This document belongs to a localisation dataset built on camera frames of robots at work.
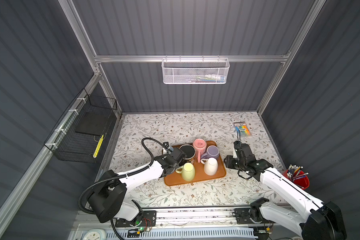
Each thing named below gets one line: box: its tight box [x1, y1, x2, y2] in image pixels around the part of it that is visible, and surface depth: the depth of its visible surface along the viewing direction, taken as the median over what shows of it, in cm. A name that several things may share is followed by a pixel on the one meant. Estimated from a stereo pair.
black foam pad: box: [75, 111, 112, 136], surface depth 77 cm
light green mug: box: [175, 162, 196, 182], surface depth 83 cm
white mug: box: [200, 157, 218, 176], surface depth 86 cm
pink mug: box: [192, 138, 207, 163], surface depth 91 cm
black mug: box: [179, 144, 196, 164], surface depth 88 cm
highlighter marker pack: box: [233, 121, 251, 137], surface depth 111 cm
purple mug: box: [200, 145, 220, 159], surface depth 91 cm
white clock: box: [82, 229, 107, 240], surface depth 69 cm
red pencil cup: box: [282, 169, 310, 190], surface depth 75 cm
